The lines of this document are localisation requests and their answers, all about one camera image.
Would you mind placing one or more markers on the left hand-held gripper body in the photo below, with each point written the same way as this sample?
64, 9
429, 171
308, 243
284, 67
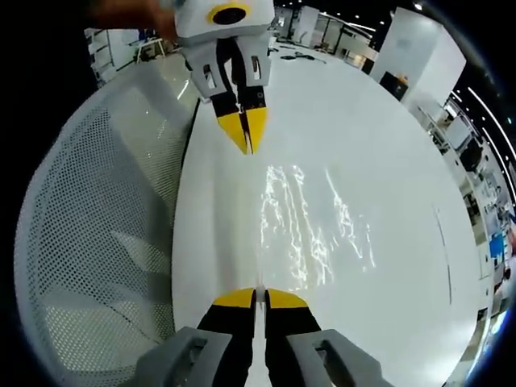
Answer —
193, 20

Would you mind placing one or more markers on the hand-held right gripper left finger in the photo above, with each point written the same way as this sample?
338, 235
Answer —
201, 359

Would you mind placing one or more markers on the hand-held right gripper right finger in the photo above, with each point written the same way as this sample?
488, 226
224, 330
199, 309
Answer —
306, 359

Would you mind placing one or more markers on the clear food packaging bag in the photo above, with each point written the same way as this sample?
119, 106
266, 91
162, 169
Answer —
306, 225

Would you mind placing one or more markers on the small white table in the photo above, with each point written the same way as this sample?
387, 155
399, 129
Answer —
150, 48

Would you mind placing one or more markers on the black box with orange top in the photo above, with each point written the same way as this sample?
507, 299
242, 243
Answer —
396, 85

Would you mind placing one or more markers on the white square pillar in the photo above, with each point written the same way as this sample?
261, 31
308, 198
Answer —
419, 52

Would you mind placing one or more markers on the white mesh chair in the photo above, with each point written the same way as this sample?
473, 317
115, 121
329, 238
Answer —
92, 225

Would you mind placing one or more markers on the blue storage box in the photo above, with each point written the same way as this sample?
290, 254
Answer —
498, 246

